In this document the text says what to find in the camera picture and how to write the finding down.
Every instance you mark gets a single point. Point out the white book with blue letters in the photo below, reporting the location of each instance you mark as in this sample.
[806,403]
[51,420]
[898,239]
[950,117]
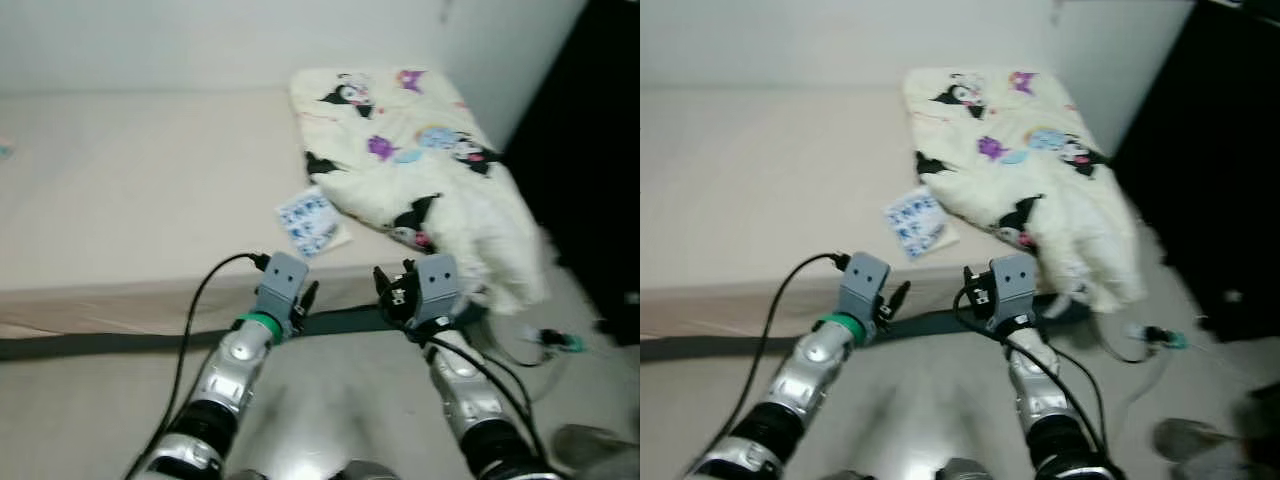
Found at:
[310,222]
[918,222]

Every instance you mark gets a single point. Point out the cream cartoon print blanket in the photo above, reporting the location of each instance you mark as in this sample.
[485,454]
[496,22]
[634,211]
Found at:
[1030,170]
[420,180]

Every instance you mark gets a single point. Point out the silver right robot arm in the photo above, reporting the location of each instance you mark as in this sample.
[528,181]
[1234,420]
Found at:
[465,385]
[1035,380]

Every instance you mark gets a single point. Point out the grey robot right leg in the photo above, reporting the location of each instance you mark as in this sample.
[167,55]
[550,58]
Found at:
[365,472]
[962,470]

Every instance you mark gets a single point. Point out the mattress with cream sheet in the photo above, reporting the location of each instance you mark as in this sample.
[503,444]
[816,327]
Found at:
[150,180]
[780,180]

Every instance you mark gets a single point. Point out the teal charger plug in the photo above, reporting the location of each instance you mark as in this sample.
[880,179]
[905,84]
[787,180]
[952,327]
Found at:
[570,343]
[1175,342]

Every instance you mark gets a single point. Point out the black wardrobe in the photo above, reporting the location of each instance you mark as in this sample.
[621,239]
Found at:
[590,150]
[1220,150]

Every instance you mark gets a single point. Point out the person's grey shoe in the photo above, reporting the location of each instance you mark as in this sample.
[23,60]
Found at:
[590,445]
[1185,440]

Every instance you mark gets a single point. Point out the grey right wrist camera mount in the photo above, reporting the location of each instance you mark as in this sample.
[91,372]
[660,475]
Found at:
[1015,283]
[438,283]

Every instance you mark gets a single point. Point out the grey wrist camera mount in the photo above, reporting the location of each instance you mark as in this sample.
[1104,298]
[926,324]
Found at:
[282,280]
[863,280]
[438,283]
[1015,283]

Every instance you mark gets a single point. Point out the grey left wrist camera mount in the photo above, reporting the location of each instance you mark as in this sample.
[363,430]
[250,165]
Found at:
[282,280]
[863,280]

